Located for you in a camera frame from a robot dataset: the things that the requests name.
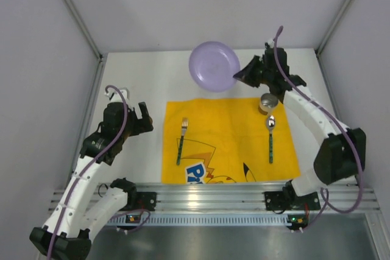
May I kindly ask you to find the metal cup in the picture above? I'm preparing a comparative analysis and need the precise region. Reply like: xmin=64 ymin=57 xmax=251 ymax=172
xmin=258 ymin=93 xmax=278 ymax=115

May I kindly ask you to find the fork with teal handle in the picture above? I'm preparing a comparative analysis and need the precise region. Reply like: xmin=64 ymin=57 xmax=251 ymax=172
xmin=176 ymin=118 xmax=188 ymax=166

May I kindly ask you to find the purple plastic plate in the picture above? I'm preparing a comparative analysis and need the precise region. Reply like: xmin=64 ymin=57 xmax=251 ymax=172
xmin=188 ymin=41 xmax=241 ymax=93

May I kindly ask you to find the spoon with teal handle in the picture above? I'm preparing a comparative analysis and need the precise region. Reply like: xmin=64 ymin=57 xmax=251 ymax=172
xmin=266 ymin=115 xmax=276 ymax=164

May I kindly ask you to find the yellow Pikachu cloth placemat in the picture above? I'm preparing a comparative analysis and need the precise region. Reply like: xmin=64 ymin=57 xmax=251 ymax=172
xmin=161 ymin=98 xmax=300 ymax=184

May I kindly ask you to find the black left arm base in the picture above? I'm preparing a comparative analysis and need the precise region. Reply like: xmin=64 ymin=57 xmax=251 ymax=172
xmin=121 ymin=191 xmax=157 ymax=211

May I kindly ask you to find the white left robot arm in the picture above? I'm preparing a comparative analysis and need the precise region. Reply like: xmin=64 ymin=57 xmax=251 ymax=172
xmin=29 ymin=85 xmax=154 ymax=259

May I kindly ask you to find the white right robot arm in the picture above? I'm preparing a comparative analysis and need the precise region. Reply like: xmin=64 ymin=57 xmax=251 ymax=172
xmin=235 ymin=41 xmax=366 ymax=196

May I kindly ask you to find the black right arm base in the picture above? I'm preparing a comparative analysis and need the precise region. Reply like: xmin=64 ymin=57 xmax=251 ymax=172
xmin=264 ymin=191 xmax=321 ymax=214

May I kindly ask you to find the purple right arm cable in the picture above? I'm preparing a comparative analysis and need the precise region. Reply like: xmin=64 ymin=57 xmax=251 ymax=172
xmin=272 ymin=25 xmax=366 ymax=233

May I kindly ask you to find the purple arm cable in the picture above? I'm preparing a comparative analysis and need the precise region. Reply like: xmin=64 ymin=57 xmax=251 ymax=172
xmin=46 ymin=85 xmax=151 ymax=260
xmin=272 ymin=25 xmax=366 ymax=233

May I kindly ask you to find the perforated cable duct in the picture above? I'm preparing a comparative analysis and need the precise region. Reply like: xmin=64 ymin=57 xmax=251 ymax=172
xmin=106 ymin=213 xmax=307 ymax=228

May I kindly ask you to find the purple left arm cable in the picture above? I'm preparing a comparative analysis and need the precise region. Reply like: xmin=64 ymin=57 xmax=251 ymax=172
xmin=46 ymin=85 xmax=151 ymax=260

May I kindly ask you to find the aluminium mounting rail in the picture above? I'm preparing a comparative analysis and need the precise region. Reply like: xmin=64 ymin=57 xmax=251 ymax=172
xmin=48 ymin=182 xmax=380 ymax=214

